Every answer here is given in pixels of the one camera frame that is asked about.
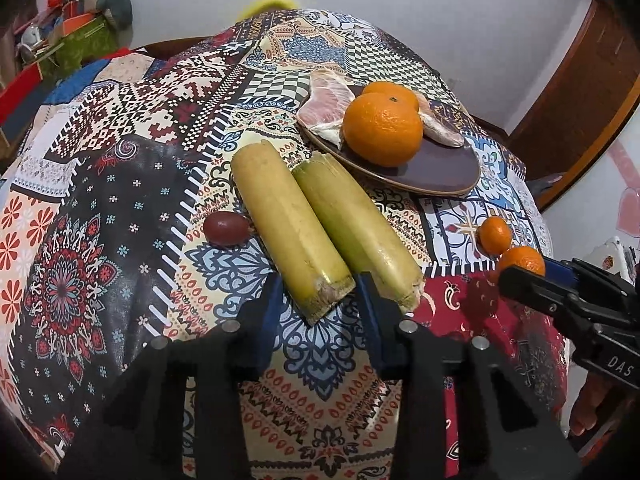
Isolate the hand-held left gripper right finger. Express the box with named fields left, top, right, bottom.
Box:
left=354, top=271, right=584, bottom=480

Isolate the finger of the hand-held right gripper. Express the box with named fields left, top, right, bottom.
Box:
left=498, top=265, right=610, bottom=332
left=544, top=256, right=638, bottom=306

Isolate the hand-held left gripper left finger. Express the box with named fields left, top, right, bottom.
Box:
left=75, top=274, right=287, bottom=480

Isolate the small tangerine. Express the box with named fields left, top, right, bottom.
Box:
left=497, top=246, right=546, bottom=279
left=477, top=216, right=514, bottom=256

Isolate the greenish sugarcane piece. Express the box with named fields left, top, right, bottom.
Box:
left=291, top=152, right=426, bottom=312

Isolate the pale yellow sugarcane piece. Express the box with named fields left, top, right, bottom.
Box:
left=231, top=140, right=357, bottom=326

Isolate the purple plate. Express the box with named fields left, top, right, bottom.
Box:
left=297, top=82, right=482, bottom=196

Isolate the small peeled pomelo segment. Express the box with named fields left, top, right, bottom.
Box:
left=417, top=95, right=466, bottom=149

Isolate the large orange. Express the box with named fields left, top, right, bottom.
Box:
left=342, top=92, right=425, bottom=167
left=361, top=80, right=420, bottom=111

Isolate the large peeled pomelo segment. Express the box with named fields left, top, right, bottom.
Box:
left=295, top=67, right=359, bottom=150

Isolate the person's right hand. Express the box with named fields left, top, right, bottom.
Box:
left=570, top=372, right=637, bottom=439

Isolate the frosted door with pink hearts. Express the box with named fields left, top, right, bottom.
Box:
left=542, top=125, right=640, bottom=281

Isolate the red date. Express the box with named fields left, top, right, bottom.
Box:
left=202, top=211, right=251, bottom=247

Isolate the brown wooden door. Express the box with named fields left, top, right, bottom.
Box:
left=505, top=0, right=640, bottom=211

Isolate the patterned tablecloth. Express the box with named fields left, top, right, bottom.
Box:
left=0, top=7, right=571, bottom=480

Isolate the patchwork quilt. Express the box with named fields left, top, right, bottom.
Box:
left=42, top=54, right=167, bottom=107

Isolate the yellow foam arc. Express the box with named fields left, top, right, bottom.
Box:
left=239, top=0, right=299, bottom=19

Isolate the red box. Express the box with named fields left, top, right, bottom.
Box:
left=0, top=65, right=44, bottom=127

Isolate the orange box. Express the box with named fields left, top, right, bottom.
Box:
left=62, top=10, right=97, bottom=29

